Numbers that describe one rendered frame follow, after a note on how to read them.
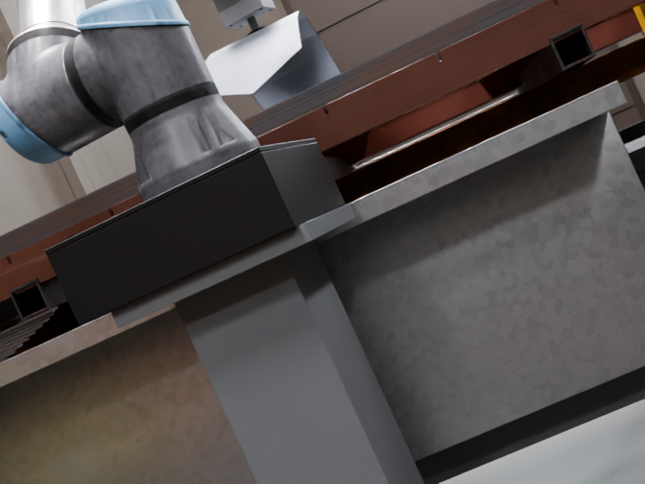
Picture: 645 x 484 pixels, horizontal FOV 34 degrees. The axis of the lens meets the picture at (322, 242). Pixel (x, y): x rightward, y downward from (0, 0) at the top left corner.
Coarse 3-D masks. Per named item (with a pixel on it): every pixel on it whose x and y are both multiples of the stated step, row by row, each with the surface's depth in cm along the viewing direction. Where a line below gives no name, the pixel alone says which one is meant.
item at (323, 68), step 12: (324, 60) 212; (300, 72) 213; (312, 72) 214; (324, 72) 215; (336, 72) 216; (276, 84) 214; (288, 84) 215; (300, 84) 216; (312, 84) 217; (264, 96) 216; (276, 96) 217; (288, 96) 218; (264, 108) 219
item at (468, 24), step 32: (512, 0) 154; (544, 0) 153; (448, 32) 155; (384, 64) 157; (320, 96) 158; (256, 128) 160; (96, 192) 164; (128, 192) 163; (32, 224) 165; (64, 224) 165; (0, 256) 166
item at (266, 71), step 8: (288, 56) 165; (272, 64) 166; (280, 64) 164; (256, 72) 166; (264, 72) 165; (272, 72) 163; (240, 80) 167; (248, 80) 165; (256, 80) 163; (224, 88) 167; (232, 88) 165; (240, 88) 164
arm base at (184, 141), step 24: (192, 96) 117; (216, 96) 120; (144, 120) 117; (168, 120) 116; (192, 120) 116; (216, 120) 118; (144, 144) 118; (168, 144) 116; (192, 144) 115; (216, 144) 117; (240, 144) 117; (144, 168) 120; (168, 168) 116; (192, 168) 115; (144, 192) 119
